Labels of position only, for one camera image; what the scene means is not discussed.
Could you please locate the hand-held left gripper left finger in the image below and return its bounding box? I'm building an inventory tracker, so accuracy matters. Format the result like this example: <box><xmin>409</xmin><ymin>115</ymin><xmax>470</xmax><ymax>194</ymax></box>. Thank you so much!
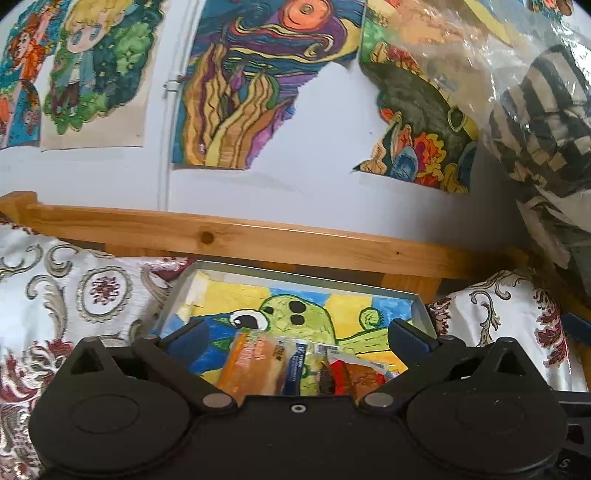
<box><xmin>59</xmin><ymin>318</ymin><xmax>234</xmax><ymax>414</ymax></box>

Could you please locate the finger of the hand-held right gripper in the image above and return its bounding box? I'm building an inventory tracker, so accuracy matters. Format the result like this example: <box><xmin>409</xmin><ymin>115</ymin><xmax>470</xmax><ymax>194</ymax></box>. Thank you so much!
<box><xmin>564</xmin><ymin>313</ymin><xmax>591</xmax><ymax>343</ymax></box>

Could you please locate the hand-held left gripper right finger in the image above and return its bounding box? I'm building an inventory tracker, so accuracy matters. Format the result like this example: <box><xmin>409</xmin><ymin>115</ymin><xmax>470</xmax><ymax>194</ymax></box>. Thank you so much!
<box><xmin>358</xmin><ymin>318</ymin><xmax>532</xmax><ymax>414</ymax></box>

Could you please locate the grey metal tray box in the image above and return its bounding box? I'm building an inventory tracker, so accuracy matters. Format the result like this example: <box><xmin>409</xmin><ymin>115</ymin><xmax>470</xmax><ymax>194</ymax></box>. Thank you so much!
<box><xmin>150</xmin><ymin>261</ymin><xmax>438</xmax><ymax>398</ymax></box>

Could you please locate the red snack packet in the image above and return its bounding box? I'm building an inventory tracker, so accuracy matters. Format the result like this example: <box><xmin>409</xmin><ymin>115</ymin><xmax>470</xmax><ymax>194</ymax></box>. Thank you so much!
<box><xmin>325</xmin><ymin>348</ymin><xmax>394</xmax><ymax>398</ymax></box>

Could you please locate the orange bread packet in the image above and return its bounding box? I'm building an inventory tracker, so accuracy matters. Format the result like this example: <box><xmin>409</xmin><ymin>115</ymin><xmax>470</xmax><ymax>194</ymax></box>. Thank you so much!
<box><xmin>216</xmin><ymin>330</ymin><xmax>297</xmax><ymax>398</ymax></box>

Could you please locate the dark blue stick packet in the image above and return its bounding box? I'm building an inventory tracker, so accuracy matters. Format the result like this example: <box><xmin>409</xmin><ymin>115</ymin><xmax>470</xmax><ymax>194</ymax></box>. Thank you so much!
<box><xmin>281</xmin><ymin>339</ymin><xmax>311</xmax><ymax>396</ymax></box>

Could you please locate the green cartoon drawing sheet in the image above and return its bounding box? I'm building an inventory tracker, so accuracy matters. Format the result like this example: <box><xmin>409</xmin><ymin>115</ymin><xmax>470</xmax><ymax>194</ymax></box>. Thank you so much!
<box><xmin>173</xmin><ymin>272</ymin><xmax>415</xmax><ymax>377</ymax></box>

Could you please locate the floral printed blanket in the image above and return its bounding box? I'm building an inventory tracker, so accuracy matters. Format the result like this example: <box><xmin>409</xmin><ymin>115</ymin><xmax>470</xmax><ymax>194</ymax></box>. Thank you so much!
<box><xmin>0</xmin><ymin>217</ymin><xmax>591</xmax><ymax>480</ymax></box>

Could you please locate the plastic bag of clothes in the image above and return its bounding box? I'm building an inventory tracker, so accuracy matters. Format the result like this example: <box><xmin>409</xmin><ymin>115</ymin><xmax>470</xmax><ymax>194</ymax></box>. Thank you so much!
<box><xmin>410</xmin><ymin>0</ymin><xmax>591</xmax><ymax>280</ymax></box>

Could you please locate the white wall pipe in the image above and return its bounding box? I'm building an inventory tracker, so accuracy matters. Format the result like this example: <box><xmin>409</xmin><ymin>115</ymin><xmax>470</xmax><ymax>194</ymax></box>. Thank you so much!
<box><xmin>156</xmin><ymin>0</ymin><xmax>206</xmax><ymax>210</ymax></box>

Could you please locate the dark green flower wall poster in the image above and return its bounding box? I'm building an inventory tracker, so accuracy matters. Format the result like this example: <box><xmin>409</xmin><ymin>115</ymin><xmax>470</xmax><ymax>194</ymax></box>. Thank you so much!
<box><xmin>350</xmin><ymin>0</ymin><xmax>482</xmax><ymax>195</ymax></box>

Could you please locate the purple swirl wall poster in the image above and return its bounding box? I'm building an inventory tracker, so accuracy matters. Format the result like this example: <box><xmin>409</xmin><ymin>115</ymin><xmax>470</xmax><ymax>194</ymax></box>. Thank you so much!
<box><xmin>171</xmin><ymin>0</ymin><xmax>366</xmax><ymax>172</ymax></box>

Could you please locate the blond figure wall poster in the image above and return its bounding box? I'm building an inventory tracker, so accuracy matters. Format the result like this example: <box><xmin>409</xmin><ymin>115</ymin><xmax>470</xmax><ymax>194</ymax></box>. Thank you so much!
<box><xmin>41</xmin><ymin>0</ymin><xmax>168</xmax><ymax>153</ymax></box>

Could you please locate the orange-haired figure wall poster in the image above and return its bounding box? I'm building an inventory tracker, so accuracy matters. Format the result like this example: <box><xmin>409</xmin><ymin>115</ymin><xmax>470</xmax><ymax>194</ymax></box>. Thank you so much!
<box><xmin>0</xmin><ymin>0</ymin><xmax>66</xmax><ymax>151</ymax></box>

